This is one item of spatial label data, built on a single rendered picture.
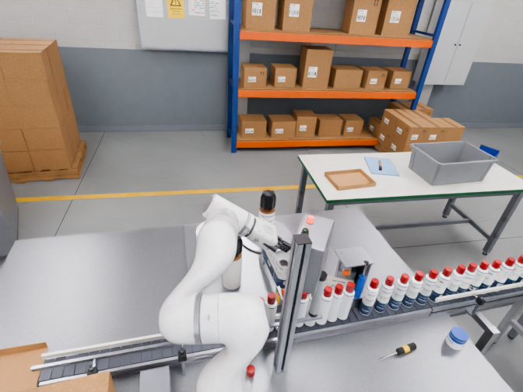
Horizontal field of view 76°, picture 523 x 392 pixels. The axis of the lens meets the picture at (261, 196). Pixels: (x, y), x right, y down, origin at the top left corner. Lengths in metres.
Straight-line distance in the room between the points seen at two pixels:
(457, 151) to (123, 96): 4.38
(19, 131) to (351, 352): 3.82
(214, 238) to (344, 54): 5.26
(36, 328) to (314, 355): 1.17
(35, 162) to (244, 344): 3.98
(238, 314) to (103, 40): 4.93
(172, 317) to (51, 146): 3.78
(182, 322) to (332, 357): 0.96
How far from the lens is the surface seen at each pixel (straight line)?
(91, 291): 1.84
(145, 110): 5.55
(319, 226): 1.09
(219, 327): 0.71
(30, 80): 4.15
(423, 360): 1.71
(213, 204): 1.06
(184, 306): 0.71
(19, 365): 1.69
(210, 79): 5.38
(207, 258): 0.71
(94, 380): 1.20
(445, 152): 3.49
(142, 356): 1.50
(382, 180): 2.95
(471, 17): 6.37
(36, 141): 4.38
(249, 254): 1.83
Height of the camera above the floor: 2.12
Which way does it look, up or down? 33 degrees down
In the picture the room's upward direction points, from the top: 5 degrees clockwise
